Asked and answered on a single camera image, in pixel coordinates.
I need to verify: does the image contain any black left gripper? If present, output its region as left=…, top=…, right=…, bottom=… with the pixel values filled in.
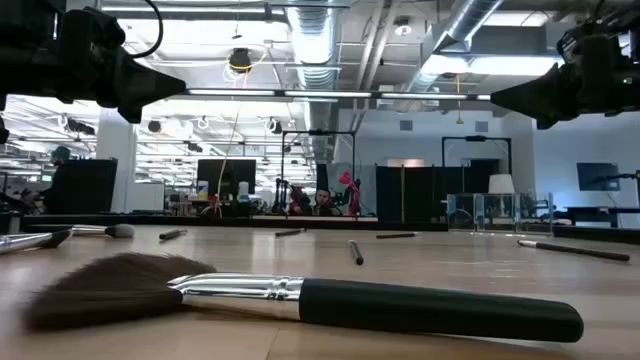
left=29, top=45, right=188, bottom=125

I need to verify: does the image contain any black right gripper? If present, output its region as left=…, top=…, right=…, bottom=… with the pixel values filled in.
left=490, top=58, right=612, bottom=131

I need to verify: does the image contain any clear acrylic organizer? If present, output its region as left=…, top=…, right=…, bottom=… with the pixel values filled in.
left=445, top=191, right=555, bottom=237

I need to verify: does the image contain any round grey-bristle makeup brush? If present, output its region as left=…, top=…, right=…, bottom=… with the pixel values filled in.
left=71, top=223, right=136, bottom=240

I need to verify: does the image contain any thin white-tipped makeup brush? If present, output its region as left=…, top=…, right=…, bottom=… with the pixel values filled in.
left=516, top=239, right=632, bottom=263

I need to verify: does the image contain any angled makeup brush silver ferrule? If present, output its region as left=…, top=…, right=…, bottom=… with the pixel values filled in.
left=0, top=228, right=74, bottom=255

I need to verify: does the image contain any large fan makeup brush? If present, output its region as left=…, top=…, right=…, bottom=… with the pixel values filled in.
left=22, top=251, right=585, bottom=344

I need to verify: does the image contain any dark monitor on arm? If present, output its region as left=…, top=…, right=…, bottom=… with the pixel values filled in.
left=576, top=162, right=621, bottom=192

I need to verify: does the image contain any white shade table lamp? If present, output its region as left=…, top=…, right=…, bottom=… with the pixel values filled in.
left=487, top=173, right=517, bottom=196

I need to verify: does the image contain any black ceiling device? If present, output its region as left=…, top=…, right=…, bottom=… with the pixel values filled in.
left=228, top=47, right=253, bottom=75

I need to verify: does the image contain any person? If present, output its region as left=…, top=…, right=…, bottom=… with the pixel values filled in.
left=29, top=145, right=72, bottom=215
left=310, top=188, right=345, bottom=217

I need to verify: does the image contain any black partition panel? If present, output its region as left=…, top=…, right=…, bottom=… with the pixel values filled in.
left=61, top=158, right=119, bottom=215

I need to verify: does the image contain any black desk monitor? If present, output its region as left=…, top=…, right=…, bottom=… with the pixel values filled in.
left=196, top=158, right=257, bottom=197

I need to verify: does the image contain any black desk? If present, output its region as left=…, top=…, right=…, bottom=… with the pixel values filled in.
left=564, top=205, right=640, bottom=229

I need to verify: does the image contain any long LED light bar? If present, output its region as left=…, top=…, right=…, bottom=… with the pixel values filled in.
left=182, top=88, right=494, bottom=102

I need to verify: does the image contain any black grey-tipped cosmetic pencil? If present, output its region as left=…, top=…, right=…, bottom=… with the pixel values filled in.
left=348, top=239, right=365, bottom=267

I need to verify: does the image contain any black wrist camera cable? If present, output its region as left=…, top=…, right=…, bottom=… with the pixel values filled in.
left=130, top=0, right=165, bottom=60

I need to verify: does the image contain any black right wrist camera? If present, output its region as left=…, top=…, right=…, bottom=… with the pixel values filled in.
left=556, top=19, right=632, bottom=64

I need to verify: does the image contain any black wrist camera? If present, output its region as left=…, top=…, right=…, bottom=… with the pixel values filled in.
left=63, top=6, right=127, bottom=51
left=556, top=19, right=632, bottom=64

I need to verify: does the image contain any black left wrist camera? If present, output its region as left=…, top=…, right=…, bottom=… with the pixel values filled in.
left=63, top=6, right=127, bottom=51

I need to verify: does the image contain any yellow hanging cord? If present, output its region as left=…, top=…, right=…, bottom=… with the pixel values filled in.
left=453, top=73, right=465, bottom=126

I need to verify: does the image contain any silver smooth ventilation duct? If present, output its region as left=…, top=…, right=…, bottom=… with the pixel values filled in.
left=399, top=0, right=505, bottom=96

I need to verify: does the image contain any black table frame rail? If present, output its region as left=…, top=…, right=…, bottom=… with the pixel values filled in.
left=0, top=212, right=640, bottom=246

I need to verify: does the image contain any black folding partition wall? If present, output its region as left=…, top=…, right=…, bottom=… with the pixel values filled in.
left=375, top=159, right=501, bottom=224

